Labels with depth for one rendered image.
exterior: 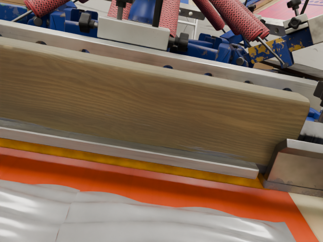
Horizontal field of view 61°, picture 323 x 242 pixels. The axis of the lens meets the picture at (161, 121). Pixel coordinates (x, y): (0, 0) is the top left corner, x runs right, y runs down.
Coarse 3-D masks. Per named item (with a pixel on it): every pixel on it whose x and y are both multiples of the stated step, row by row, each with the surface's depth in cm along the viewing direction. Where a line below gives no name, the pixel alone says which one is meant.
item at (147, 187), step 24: (96, 168) 26; (120, 168) 27; (120, 192) 24; (144, 192) 24; (168, 192) 25; (192, 192) 26; (216, 192) 26; (240, 192) 27; (264, 192) 28; (240, 216) 24; (264, 216) 24; (288, 216) 25; (312, 240) 23
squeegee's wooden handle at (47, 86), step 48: (0, 48) 21; (48, 48) 22; (0, 96) 22; (48, 96) 22; (96, 96) 22; (144, 96) 22; (192, 96) 22; (240, 96) 22; (288, 96) 23; (192, 144) 24; (240, 144) 24
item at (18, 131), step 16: (0, 128) 22; (16, 128) 22; (32, 128) 23; (48, 128) 23; (48, 144) 23; (64, 144) 23; (80, 144) 23; (96, 144) 23; (112, 144) 23; (128, 144) 23; (144, 144) 24; (144, 160) 23; (160, 160) 23; (176, 160) 23; (192, 160) 23; (208, 160) 23; (224, 160) 24; (240, 160) 25; (240, 176) 24; (256, 176) 24
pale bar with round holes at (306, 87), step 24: (0, 24) 42; (24, 24) 46; (72, 48) 43; (96, 48) 43; (120, 48) 43; (144, 48) 46; (192, 72) 45; (216, 72) 45; (240, 72) 45; (264, 72) 48; (312, 96) 46
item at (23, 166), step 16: (0, 160) 25; (16, 160) 25; (32, 160) 25; (48, 160) 26; (64, 160) 26; (80, 160) 27; (0, 176) 23; (16, 176) 23; (32, 176) 23; (48, 176) 24; (64, 176) 24; (80, 176) 25
